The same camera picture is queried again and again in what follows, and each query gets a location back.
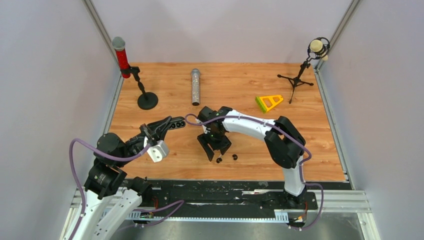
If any red glitter microphone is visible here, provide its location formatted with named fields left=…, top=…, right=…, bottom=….
left=111, top=36, right=131, bottom=79

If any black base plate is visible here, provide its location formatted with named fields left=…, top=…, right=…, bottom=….
left=120, top=179, right=319, bottom=220

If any black tripod mic stand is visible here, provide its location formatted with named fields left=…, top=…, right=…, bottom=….
left=277, top=36, right=331, bottom=104

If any silver glitter microphone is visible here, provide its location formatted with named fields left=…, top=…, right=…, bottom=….
left=191, top=68, right=201, bottom=106

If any black earbud charging case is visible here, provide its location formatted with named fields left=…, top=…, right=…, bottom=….
left=166, top=116, right=186, bottom=130

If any beige condenser microphone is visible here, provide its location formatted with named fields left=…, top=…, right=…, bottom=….
left=308, top=39, right=330, bottom=61

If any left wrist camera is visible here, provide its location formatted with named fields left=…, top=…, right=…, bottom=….
left=147, top=140, right=170, bottom=163

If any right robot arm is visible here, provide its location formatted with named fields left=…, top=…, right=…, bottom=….
left=196, top=106, right=306, bottom=209

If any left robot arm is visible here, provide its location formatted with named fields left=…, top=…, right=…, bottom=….
left=63, top=116, right=186, bottom=240

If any slotted cable duct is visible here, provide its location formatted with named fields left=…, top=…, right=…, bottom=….
left=125, top=208, right=290, bottom=223

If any yellow triangular plastic piece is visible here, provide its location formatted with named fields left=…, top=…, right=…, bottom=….
left=255, top=95, right=284, bottom=113

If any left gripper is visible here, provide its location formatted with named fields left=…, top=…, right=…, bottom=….
left=115, top=117, right=174, bottom=167

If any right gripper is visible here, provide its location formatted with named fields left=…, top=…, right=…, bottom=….
left=199, top=128, right=232, bottom=161

